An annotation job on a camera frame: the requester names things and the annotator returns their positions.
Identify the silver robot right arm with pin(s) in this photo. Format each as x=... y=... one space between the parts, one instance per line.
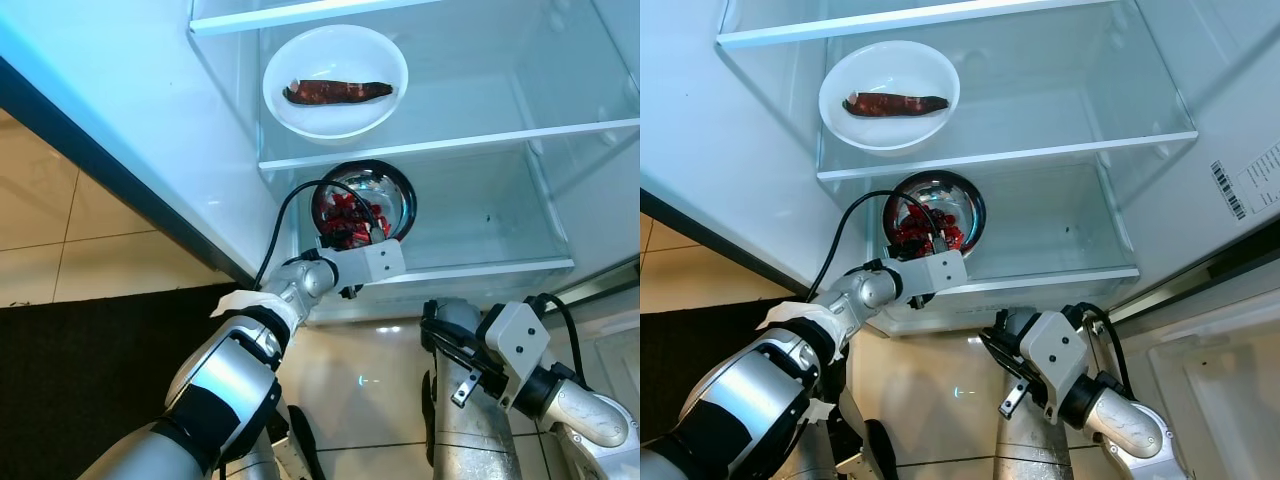
x=590 y=410
x=1130 y=425

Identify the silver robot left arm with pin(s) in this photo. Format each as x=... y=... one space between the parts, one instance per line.
x=760 y=400
x=225 y=390

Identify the glass fridge shelf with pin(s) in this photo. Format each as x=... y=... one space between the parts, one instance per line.
x=300 y=15
x=900 y=20
x=1050 y=250
x=1060 y=120
x=500 y=110
x=480 y=240

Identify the grey fridge lower door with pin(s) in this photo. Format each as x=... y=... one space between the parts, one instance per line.
x=615 y=350
x=1220 y=380

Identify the white cloth wrap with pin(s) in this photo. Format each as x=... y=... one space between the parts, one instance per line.
x=790 y=318
x=240 y=302

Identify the dark red sweet potato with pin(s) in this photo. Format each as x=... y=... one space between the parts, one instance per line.
x=335 y=92
x=895 y=104

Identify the white bowl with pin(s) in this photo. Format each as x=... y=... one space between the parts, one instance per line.
x=335 y=55
x=890 y=70

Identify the grey refrigerator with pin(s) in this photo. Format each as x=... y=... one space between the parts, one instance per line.
x=740 y=150
x=120 y=120

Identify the white barcode label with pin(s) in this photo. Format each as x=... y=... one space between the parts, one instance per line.
x=1255 y=185

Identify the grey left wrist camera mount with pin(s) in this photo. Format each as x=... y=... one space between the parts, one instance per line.
x=935 y=275
x=370 y=265

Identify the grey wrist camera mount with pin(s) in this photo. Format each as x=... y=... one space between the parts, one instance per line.
x=370 y=265
x=1058 y=360
x=518 y=350
x=935 y=275

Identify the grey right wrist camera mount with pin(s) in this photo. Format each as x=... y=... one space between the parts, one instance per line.
x=518 y=350
x=1058 y=360

